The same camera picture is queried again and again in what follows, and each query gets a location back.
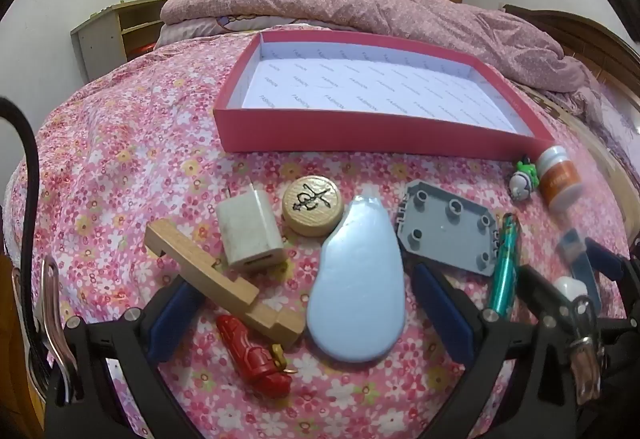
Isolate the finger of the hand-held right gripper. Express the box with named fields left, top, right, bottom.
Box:
left=582, top=236, right=640, bottom=315
left=517, top=263, right=601, bottom=320

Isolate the pale wooden shelf unit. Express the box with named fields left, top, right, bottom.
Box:
left=70, top=0, right=173, bottom=82

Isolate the white bottle with orange label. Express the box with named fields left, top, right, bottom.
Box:
left=535, top=145, right=583, bottom=212

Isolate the pink quilt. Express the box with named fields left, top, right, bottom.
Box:
left=155, top=0, right=608, bottom=125

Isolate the purple pillow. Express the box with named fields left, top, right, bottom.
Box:
left=592, top=74, right=640, bottom=155

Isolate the pink floral bed sheet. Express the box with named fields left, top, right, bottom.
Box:
left=0, top=26, right=636, bottom=439

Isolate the wooden phone stand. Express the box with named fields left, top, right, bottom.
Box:
left=144, top=218, right=307, bottom=349

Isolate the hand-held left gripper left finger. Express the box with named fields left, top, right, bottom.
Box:
left=45, top=281, right=211, bottom=439

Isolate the teal foil packet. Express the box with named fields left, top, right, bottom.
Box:
left=487, top=213, right=521, bottom=320

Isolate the grey plastic plate with holes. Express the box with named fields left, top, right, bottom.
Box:
left=392, top=179, right=501, bottom=277

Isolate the red carved pendant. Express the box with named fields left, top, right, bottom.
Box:
left=216, top=314, right=296, bottom=400

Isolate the white earbud case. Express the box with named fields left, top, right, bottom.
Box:
left=554, top=276, right=590, bottom=302

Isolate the red cardboard box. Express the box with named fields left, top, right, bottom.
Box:
left=214, top=30, right=557, bottom=162

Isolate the white charger plug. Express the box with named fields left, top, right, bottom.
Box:
left=216, top=189, right=287, bottom=274

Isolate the dark wooden headboard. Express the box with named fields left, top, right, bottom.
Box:
left=502, top=3, right=640, bottom=90

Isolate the light blue oval plastic piece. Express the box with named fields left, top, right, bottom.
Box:
left=306, top=194, right=407, bottom=364

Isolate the green and white toy figure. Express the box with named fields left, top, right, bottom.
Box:
left=509, top=154, right=541, bottom=201

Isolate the metal spring clip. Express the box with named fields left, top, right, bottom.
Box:
left=567, top=294, right=608, bottom=407
left=27, top=256, right=78, bottom=405

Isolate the round wooden chess piece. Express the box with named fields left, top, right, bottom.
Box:
left=282, top=175, right=346, bottom=237

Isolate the black cable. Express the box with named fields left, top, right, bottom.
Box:
left=0, top=96, right=43, bottom=370

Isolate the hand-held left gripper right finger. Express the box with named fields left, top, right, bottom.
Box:
left=411, top=263, right=576, bottom=439

